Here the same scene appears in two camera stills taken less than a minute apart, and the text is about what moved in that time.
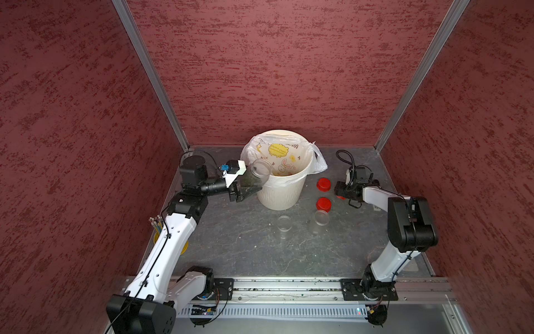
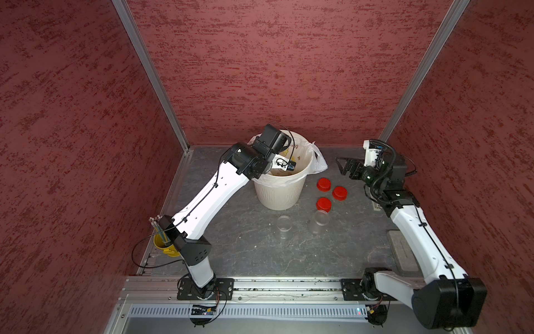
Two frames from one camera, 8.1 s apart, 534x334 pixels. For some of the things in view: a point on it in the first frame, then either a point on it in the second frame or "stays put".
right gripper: x=339 y=190 -> x=357 y=164
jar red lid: x=323 y=184 stays put
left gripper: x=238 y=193 -> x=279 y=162
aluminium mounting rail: x=286 y=289 stays put
